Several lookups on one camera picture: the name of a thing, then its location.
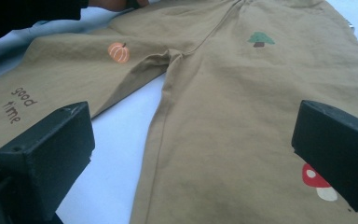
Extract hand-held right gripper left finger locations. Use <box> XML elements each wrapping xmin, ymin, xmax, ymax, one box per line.
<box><xmin>0</xmin><ymin>101</ymin><xmax>96</xmax><ymax>222</ymax></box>

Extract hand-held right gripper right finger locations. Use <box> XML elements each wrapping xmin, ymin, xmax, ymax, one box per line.
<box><xmin>291</xmin><ymin>100</ymin><xmax>358</xmax><ymax>215</ymax></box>

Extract tan printed pants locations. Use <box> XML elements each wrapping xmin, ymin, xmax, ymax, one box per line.
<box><xmin>0</xmin><ymin>0</ymin><xmax>358</xmax><ymax>224</ymax></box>

